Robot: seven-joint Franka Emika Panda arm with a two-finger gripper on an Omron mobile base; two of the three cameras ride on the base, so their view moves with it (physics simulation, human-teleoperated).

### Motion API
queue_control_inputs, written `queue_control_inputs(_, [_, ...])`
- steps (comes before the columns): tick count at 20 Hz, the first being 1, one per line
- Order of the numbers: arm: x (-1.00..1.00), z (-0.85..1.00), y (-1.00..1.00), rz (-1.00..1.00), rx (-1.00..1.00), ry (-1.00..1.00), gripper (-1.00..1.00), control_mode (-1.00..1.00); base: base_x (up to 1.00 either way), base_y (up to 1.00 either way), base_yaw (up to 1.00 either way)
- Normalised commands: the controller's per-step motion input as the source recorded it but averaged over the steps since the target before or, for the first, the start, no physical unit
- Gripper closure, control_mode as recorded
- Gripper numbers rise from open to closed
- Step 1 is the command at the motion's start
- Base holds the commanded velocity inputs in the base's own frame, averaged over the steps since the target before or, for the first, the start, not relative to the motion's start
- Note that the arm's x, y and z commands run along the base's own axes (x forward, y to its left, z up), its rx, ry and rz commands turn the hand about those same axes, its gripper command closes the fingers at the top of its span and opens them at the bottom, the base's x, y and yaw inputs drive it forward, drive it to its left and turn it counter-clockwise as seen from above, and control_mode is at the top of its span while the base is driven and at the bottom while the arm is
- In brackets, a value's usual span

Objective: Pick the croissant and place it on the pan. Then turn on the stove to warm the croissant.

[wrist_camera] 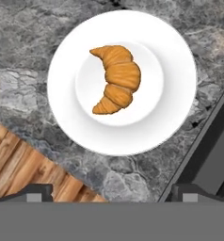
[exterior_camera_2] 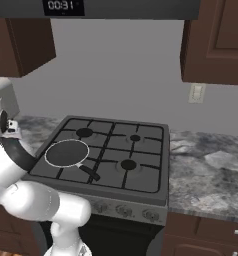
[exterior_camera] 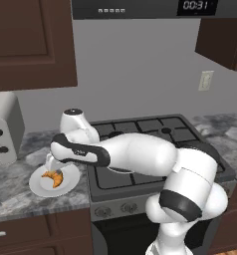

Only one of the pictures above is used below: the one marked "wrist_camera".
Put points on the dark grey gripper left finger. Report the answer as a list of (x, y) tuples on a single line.
[(38, 190)]

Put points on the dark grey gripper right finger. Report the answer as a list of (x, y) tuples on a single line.
[(186, 190)]

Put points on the golden brown croissant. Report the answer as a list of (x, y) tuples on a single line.
[(120, 78)]

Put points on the round white plate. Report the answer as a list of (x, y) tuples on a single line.
[(167, 94)]

